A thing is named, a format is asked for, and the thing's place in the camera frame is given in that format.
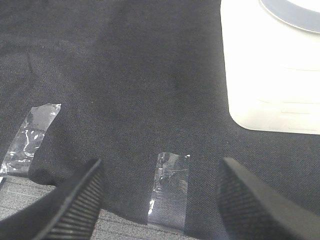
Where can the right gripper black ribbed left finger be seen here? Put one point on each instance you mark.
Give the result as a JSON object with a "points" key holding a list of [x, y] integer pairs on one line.
{"points": [[69, 212]]}

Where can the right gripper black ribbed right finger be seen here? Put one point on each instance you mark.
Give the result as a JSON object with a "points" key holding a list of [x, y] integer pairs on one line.
{"points": [[251, 210]]}

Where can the clear tape strip right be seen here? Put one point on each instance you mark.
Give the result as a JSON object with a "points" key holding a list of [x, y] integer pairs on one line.
{"points": [[28, 139]]}

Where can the clear tape strip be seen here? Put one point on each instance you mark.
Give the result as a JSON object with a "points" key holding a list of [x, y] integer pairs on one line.
{"points": [[168, 202], [28, 139]]}

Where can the clear tape strip centre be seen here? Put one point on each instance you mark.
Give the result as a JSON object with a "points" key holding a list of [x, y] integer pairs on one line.
{"points": [[168, 202]]}

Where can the black table cloth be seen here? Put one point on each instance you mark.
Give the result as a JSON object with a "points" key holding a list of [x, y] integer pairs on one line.
{"points": [[136, 78]]}

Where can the white storage box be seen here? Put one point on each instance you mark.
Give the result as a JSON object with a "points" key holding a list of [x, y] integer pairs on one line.
{"points": [[272, 64]]}

